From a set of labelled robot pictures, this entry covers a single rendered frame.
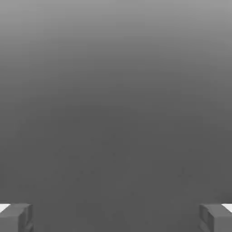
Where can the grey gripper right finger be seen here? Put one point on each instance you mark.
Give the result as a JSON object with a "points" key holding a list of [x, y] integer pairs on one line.
{"points": [[217, 219]]}

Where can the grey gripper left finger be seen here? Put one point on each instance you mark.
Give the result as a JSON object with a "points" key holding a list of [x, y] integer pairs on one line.
{"points": [[12, 219]]}

